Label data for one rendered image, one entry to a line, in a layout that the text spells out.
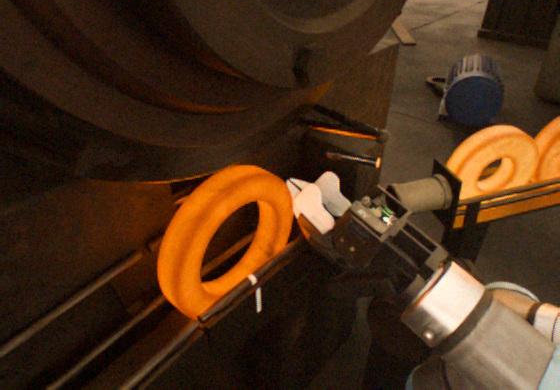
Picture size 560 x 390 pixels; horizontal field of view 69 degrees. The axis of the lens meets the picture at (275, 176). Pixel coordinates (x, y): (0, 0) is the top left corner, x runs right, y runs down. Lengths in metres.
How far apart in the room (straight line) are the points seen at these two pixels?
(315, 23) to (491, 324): 0.34
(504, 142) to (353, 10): 0.47
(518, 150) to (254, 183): 0.47
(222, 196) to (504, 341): 0.31
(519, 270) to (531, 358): 1.22
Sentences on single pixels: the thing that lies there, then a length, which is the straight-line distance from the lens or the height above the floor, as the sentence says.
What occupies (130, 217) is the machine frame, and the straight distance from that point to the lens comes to 0.45.
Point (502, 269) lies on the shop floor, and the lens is 1.68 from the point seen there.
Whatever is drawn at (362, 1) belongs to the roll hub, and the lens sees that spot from 0.31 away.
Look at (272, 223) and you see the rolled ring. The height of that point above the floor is 0.75.
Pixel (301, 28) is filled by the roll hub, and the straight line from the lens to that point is 0.25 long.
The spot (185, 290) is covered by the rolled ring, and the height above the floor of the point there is 0.75.
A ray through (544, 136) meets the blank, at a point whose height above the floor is 0.76.
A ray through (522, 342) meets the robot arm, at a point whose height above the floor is 0.72.
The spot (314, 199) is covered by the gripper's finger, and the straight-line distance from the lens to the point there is 0.50.
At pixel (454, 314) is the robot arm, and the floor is 0.73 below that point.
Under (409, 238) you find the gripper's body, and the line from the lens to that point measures 0.48.
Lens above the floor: 1.08
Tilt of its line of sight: 34 degrees down
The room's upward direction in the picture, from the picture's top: straight up
